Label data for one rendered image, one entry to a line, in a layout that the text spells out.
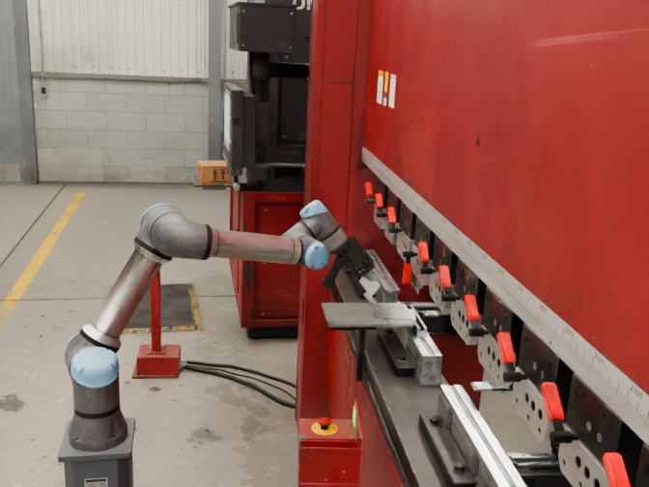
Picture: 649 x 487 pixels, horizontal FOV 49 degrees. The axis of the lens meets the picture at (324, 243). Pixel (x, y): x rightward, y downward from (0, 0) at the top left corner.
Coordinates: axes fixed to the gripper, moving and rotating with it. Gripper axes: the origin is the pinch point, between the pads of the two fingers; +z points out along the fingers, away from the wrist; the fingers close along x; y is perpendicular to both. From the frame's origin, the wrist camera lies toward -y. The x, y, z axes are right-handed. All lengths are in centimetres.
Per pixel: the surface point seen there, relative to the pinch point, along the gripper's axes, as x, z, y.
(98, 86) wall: 626, -210, -229
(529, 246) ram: -85, -17, 46
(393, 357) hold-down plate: -10.5, 15.8, -3.6
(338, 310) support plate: 0.5, -2.8, -11.0
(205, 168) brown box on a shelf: 185, -62, -67
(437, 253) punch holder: -32.2, -9.7, 27.5
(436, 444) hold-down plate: -58, 21, 2
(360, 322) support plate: -7.9, 1.7, -5.6
